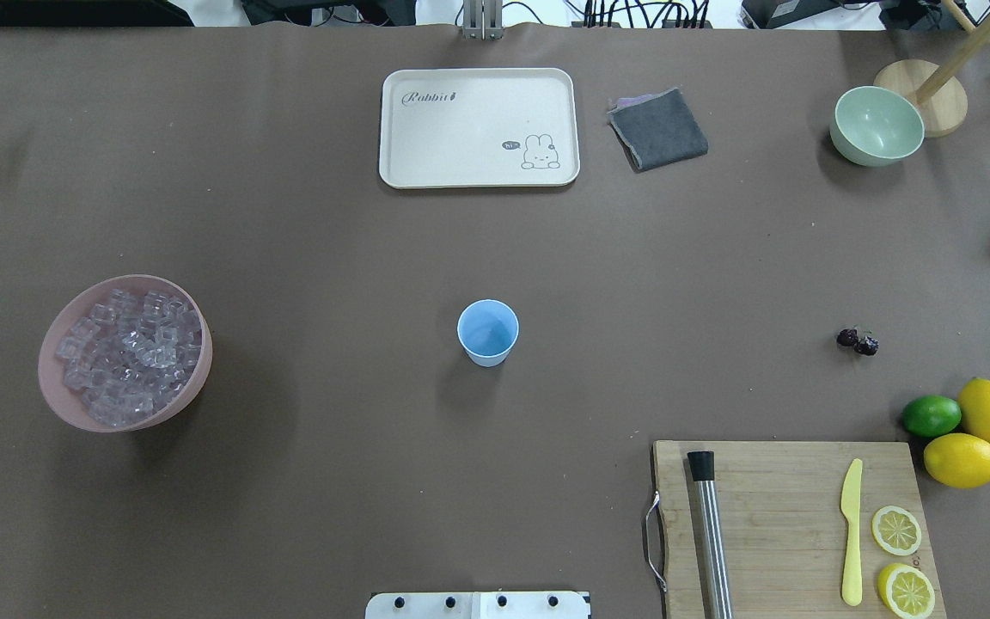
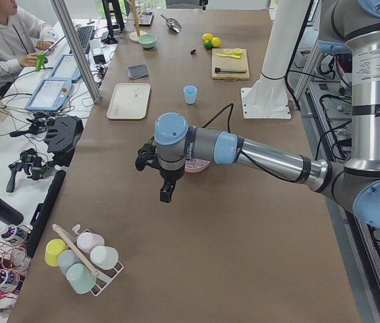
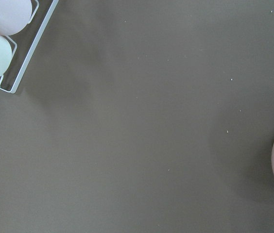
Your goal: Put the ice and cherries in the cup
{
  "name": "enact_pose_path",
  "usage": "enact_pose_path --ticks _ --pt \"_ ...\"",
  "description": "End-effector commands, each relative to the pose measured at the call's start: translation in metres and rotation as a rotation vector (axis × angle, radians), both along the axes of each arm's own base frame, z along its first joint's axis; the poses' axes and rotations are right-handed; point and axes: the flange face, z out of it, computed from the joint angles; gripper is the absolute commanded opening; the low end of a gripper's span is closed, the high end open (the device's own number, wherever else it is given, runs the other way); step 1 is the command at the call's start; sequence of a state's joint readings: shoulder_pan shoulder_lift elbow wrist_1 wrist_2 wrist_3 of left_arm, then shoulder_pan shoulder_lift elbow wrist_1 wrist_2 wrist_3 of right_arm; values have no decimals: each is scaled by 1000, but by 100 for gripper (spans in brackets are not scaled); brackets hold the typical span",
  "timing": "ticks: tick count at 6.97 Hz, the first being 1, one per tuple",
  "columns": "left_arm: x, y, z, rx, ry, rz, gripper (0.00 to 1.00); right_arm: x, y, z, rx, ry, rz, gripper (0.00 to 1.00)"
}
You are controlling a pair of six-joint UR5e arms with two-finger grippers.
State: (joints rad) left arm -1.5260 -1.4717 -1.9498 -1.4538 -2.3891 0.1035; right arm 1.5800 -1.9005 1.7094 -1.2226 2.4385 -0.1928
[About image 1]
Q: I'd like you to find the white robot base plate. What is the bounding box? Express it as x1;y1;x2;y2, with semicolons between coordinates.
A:
364;591;592;618

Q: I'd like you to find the yellow plastic knife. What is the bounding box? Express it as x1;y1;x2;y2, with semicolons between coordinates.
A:
840;458;864;607

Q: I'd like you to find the wooden cutting board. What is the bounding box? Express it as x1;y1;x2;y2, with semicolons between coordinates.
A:
652;440;927;618

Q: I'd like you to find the dark cherry pair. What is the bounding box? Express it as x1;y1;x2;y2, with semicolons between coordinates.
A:
835;328;879;357

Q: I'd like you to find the steel muddler black cap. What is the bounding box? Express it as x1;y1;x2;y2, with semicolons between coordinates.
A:
687;450;735;618

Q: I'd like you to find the mint green bowl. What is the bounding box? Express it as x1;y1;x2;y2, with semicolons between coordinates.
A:
829;85;925;166

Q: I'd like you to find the light blue cup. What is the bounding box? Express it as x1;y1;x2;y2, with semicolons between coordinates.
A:
456;299;520;367

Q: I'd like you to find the cream rabbit tray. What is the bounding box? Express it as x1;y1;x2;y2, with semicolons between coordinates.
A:
378;67;580;189

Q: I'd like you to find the green lime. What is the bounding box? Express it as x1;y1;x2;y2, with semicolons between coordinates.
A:
901;395;963;438

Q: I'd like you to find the pink bowl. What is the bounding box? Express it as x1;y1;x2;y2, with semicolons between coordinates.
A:
38;274;213;432

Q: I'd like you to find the lower yellow lemon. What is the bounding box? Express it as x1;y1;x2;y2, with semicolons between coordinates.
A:
923;432;990;489

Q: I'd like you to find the grey folded cloth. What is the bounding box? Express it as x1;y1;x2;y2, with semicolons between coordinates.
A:
608;87;710;172

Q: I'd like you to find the clear ice cubes pile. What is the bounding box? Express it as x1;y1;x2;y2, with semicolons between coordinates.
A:
51;285;207;428

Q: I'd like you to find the wooden cup tree stand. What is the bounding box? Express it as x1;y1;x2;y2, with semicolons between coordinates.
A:
873;1;990;138

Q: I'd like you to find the lower lemon half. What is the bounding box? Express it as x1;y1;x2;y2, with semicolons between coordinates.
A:
877;563;938;618

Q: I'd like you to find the upper lemon slice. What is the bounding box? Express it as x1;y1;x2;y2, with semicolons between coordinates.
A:
870;505;923;557

